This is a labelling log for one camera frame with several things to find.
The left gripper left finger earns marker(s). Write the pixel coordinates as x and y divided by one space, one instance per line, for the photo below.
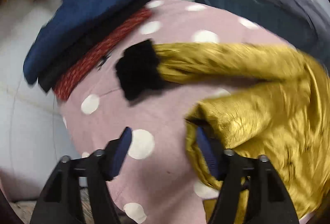
60 200

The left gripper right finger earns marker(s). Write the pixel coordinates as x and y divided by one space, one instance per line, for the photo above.
268 198

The golden satin jacket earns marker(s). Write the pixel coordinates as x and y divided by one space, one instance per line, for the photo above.
285 115

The pink polka dot bedsheet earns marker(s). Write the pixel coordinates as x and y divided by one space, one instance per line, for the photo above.
157 183

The red patterned folded garment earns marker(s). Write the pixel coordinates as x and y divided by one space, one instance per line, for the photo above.
68 81

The navy blue folded garment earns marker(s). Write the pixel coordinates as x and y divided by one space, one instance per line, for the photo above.
69 23

